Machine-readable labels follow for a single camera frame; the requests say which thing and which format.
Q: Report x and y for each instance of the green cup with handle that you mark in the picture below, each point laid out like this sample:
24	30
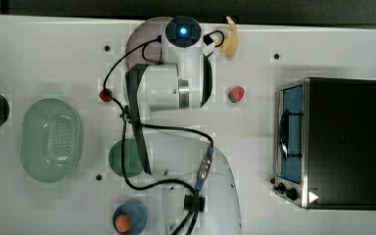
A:
130	154

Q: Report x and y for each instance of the peeled toy banana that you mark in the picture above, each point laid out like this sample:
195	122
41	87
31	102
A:
230	41

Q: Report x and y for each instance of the green perforated colander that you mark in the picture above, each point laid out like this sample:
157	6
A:
51	140

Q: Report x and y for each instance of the blue bowl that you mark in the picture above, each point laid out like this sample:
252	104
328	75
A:
137	213

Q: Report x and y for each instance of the small red toy strawberry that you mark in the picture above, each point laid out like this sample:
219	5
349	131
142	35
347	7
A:
106	95

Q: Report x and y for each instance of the black toaster oven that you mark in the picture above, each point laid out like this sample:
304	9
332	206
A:
326	144

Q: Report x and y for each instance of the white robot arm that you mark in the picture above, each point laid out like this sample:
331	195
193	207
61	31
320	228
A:
169	69

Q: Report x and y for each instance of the large red toy strawberry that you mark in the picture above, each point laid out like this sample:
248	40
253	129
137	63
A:
236	94

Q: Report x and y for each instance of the orange toy carrot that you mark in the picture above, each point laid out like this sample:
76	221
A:
123	223

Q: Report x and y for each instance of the grey round plate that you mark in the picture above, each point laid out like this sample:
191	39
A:
146	31

